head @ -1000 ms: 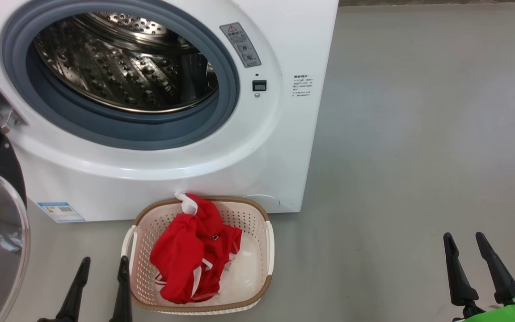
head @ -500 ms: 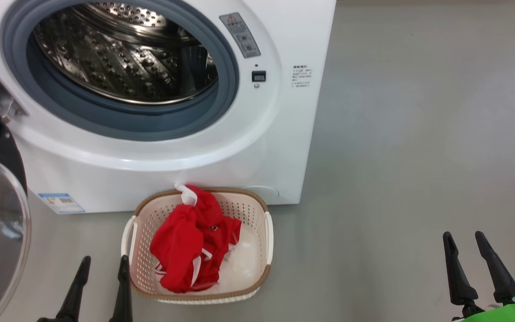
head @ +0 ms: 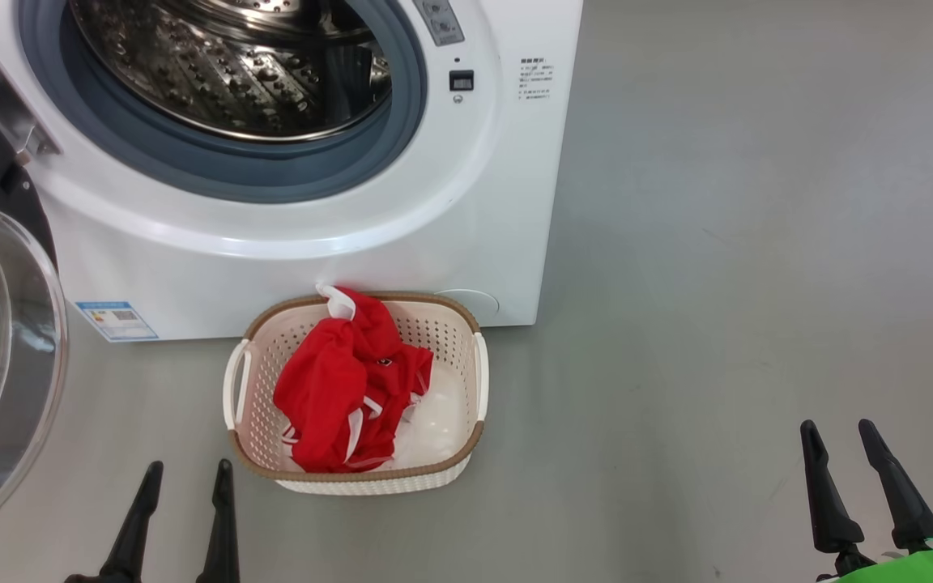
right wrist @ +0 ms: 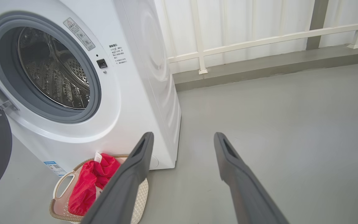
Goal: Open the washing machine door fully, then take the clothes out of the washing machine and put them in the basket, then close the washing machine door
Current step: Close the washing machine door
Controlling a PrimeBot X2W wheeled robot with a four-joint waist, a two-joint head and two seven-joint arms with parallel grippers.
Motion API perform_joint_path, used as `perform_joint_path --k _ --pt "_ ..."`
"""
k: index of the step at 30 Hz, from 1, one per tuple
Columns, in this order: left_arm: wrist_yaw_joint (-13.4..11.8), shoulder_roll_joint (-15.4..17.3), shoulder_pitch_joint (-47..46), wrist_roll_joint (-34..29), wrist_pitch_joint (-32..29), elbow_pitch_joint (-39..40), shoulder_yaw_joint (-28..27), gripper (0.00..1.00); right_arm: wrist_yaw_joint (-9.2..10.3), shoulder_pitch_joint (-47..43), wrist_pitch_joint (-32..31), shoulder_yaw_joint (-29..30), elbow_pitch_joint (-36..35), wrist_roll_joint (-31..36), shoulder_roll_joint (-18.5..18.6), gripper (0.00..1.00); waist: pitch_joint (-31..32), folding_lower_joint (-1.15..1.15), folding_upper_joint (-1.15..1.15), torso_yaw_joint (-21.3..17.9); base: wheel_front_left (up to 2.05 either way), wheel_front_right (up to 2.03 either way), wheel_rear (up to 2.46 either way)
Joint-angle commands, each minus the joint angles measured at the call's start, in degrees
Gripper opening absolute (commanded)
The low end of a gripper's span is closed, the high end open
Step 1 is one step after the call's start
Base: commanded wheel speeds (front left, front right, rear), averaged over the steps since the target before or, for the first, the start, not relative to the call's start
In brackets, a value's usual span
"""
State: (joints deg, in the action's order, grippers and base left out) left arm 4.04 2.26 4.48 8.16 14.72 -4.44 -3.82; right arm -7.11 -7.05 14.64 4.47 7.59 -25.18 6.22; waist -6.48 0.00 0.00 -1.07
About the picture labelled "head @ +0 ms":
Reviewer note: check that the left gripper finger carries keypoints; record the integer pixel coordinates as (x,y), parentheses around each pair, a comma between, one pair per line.
(130,534)
(222,534)

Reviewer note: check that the white front-load washing machine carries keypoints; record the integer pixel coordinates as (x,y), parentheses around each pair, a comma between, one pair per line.
(475,202)

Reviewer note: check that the red garment white trim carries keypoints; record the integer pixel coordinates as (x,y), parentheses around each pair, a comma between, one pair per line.
(329,389)

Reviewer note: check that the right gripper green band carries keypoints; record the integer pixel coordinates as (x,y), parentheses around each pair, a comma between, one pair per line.
(912,571)

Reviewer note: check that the round drain filter cover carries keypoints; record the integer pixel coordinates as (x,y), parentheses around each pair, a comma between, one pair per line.
(479,304)

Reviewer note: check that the black door latch socket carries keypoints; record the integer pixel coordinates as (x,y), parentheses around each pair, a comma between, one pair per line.
(461,80)

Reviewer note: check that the cream laundry basket brown rim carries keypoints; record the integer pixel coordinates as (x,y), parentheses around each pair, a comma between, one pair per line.
(442,356)

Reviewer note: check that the steel washing machine drum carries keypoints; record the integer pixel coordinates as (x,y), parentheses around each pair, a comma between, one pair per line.
(215,73)

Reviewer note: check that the blue energy label sticker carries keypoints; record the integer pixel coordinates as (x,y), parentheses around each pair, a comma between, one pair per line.
(117,321)

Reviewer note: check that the grey warning label sticker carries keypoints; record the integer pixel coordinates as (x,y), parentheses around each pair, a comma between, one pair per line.
(438,20)

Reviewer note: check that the grey rubber door gasket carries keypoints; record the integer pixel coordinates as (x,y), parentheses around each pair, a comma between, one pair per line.
(272,174)

